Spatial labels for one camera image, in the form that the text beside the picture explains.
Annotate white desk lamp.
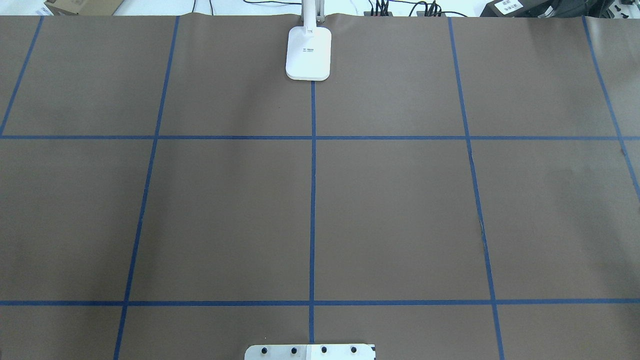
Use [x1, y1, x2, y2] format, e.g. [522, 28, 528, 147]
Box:
[285, 0, 333, 82]

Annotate black labelled box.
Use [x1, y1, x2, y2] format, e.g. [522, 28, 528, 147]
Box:
[480, 0, 561, 18]

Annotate brown cardboard box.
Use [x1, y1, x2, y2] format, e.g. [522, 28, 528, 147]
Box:
[43, 0, 124, 16]

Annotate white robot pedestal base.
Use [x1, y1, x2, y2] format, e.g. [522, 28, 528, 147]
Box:
[244, 343, 377, 360]

